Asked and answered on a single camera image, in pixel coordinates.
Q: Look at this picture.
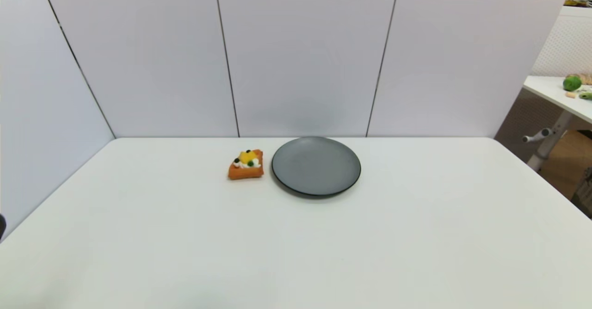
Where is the triangle waffle bread with fruit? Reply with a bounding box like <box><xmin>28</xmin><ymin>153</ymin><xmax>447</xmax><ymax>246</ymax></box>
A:
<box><xmin>228</xmin><ymin>149</ymin><xmax>265</xmax><ymax>180</ymax></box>

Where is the dark grey round plate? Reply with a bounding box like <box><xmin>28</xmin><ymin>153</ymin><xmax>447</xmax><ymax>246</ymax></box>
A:
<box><xmin>271</xmin><ymin>136</ymin><xmax>362</xmax><ymax>198</ymax></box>

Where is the white side table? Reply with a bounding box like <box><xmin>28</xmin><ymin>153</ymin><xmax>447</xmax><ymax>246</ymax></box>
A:
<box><xmin>523</xmin><ymin>75</ymin><xmax>592</xmax><ymax>172</ymax></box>

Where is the perforated partition panel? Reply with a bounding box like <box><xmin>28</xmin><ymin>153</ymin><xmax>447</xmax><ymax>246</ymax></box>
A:
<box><xmin>494</xmin><ymin>6</ymin><xmax>592</xmax><ymax>161</ymax></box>

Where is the white table crank handle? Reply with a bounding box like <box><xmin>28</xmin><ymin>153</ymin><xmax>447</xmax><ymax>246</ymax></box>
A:
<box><xmin>522</xmin><ymin>128</ymin><xmax>554</xmax><ymax>143</ymax></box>

